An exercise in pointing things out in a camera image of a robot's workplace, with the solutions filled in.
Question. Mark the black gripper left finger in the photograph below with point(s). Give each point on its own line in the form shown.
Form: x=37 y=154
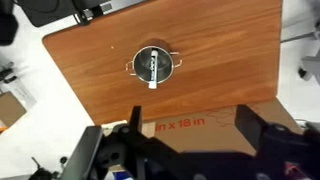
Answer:
x=136 y=119

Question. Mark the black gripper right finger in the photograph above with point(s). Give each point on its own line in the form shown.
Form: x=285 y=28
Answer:
x=250 y=124

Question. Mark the black white dry-erase marker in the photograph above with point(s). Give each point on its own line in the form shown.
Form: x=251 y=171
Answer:
x=153 y=68

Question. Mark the small silver pot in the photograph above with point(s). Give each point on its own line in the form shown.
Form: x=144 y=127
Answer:
x=140 y=64

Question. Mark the brown cardboard box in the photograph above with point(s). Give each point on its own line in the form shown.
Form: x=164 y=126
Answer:
x=212 y=130

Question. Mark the wooden desk board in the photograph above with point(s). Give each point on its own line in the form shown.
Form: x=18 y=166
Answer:
x=226 y=52

